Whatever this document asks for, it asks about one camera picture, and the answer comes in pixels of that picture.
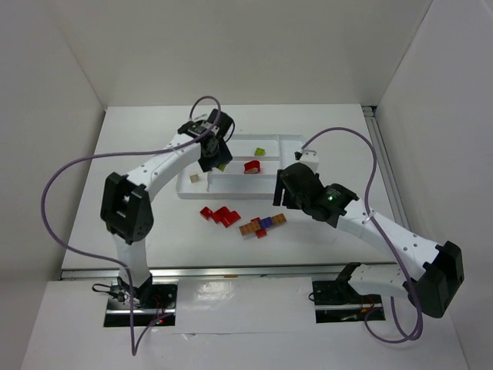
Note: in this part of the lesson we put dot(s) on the purple lego plate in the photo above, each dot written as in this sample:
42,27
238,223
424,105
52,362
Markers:
266,223

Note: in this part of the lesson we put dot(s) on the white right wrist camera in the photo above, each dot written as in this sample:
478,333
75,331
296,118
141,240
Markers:
308,158

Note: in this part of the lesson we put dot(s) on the small red sloped lego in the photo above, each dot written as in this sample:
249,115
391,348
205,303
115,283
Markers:
261,233

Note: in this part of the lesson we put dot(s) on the white lego cube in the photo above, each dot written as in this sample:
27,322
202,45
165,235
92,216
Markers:
194,178

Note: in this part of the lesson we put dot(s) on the red lego cluster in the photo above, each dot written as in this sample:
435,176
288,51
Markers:
225,217

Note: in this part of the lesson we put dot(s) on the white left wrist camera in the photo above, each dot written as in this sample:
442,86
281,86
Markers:
197,128

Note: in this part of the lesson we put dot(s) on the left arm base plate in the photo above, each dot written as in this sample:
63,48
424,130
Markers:
160,303

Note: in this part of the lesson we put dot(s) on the red rounded lego brick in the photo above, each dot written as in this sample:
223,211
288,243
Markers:
252,167

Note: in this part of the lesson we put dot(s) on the lime green square lego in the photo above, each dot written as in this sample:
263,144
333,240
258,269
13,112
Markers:
259,152

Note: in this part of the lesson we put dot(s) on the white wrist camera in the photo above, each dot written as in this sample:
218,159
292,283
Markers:
197,128
308,158

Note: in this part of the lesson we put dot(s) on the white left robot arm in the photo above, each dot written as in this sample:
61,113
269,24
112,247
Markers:
127,199

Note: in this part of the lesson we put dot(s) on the aluminium side rail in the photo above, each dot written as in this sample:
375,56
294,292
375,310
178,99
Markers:
384,163

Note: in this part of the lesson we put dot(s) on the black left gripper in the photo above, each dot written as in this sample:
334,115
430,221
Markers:
215,158

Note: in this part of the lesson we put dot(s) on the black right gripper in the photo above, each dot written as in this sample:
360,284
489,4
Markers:
284,189

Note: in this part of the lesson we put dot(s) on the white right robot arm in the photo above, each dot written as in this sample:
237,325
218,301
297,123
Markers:
427,273

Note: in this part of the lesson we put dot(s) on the red curved lego brick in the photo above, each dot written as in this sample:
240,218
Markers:
206,213

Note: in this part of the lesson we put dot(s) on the aluminium front rail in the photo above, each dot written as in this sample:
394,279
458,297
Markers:
210,272

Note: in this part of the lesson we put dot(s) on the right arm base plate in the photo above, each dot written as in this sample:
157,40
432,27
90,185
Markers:
337,302

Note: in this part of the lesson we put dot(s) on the orange lego plate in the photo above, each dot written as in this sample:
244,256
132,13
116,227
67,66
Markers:
278,219
250,228

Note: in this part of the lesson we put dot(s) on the white compartment tray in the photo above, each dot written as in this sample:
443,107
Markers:
251,174

